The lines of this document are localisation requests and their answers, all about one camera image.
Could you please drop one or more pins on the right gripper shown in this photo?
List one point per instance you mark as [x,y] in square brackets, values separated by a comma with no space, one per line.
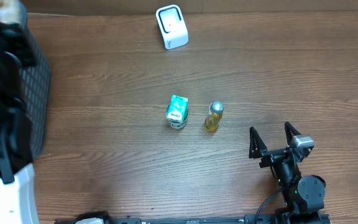
[271,155]

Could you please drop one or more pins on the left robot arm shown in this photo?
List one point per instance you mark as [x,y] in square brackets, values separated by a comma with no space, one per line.
[17,174]

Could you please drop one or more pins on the white barcode scanner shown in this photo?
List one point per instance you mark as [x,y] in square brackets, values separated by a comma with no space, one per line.
[172,26]

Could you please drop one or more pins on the brown Pantree snack pouch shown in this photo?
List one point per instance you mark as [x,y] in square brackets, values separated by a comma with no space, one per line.
[10,11]

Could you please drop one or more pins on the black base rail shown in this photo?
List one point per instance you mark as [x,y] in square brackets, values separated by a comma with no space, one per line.
[191,221]

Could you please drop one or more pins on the grey plastic mesh basket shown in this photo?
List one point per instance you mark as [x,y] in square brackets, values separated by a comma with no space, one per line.
[36,86]

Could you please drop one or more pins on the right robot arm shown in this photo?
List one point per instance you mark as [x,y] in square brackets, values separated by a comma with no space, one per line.
[303,196]

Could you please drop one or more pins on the green lidded jar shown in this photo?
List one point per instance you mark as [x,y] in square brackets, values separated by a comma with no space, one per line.
[177,112]

